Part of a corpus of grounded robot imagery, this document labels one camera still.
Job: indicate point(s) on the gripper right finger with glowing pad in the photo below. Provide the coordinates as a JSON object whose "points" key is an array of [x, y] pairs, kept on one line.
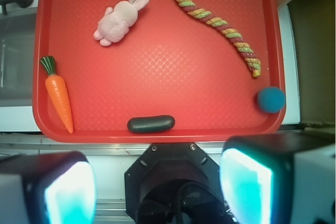
{"points": [[279, 178]]}

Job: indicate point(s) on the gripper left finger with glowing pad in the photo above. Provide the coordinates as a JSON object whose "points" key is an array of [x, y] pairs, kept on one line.
{"points": [[48, 188]]}

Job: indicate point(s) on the blue ball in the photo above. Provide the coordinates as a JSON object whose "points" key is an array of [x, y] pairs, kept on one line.
{"points": [[271, 99]]}

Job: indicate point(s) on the orange toy carrot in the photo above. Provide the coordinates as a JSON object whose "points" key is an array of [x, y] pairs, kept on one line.
{"points": [[58, 93]]}

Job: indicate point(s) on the dark green toy cucumber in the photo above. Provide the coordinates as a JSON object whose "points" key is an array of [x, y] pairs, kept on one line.
{"points": [[151, 124]]}

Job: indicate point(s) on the red plastic tray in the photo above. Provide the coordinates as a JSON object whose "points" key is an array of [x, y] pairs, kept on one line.
{"points": [[168, 64]]}

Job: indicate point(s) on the pink plush bunny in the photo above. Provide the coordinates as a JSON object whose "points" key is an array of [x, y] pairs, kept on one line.
{"points": [[117, 21]]}

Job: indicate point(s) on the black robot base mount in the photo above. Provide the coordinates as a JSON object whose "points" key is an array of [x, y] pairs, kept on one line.
{"points": [[175, 183]]}

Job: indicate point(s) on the multicolour twisted rope toy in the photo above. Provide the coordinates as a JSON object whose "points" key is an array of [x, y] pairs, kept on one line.
{"points": [[231, 34]]}

